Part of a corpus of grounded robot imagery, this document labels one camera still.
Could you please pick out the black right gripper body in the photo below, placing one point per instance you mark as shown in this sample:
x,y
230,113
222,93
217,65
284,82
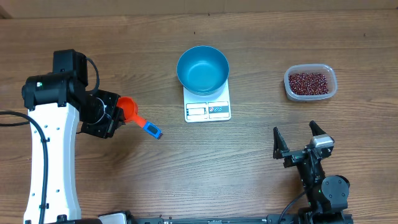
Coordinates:
x,y
307,170

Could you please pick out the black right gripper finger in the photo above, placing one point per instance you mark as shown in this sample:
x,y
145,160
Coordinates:
x,y
280,147
316,130

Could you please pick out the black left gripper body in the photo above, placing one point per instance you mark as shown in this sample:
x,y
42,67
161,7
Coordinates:
x,y
100,117

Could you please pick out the red measuring scoop blue handle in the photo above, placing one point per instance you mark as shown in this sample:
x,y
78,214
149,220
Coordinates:
x,y
130,110

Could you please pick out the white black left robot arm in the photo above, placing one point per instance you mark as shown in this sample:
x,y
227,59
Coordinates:
x,y
57,103

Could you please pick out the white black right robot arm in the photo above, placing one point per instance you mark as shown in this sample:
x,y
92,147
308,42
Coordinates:
x,y
324,197

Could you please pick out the white digital kitchen scale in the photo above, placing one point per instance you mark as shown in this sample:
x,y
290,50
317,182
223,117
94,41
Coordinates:
x,y
208,108

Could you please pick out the teal plastic bowl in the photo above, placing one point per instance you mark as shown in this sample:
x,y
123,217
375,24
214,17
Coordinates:
x,y
203,70

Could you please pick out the red adzuki beans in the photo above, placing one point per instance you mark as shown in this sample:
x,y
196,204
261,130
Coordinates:
x,y
308,84

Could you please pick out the clear plastic food container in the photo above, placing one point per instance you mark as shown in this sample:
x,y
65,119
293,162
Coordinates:
x,y
311,68

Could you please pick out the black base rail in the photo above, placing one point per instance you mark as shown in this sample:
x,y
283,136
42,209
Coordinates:
x,y
126,217

